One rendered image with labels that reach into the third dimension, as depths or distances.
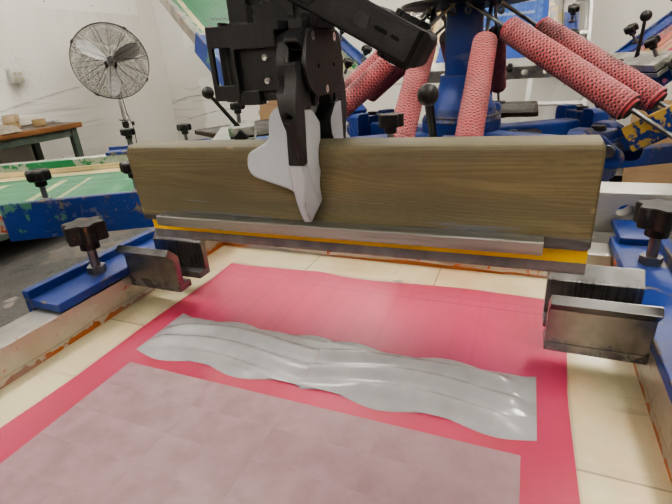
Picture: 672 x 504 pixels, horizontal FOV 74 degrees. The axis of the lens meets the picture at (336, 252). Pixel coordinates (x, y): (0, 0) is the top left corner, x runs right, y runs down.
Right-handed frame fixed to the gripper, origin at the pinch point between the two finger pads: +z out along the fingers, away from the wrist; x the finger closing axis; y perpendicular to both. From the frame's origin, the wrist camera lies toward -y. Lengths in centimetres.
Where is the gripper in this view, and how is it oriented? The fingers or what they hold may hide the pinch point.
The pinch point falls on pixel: (325, 199)
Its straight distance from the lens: 38.8
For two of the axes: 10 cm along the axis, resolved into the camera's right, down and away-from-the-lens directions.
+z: 0.6, 9.2, 4.0
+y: -9.3, -0.9, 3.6
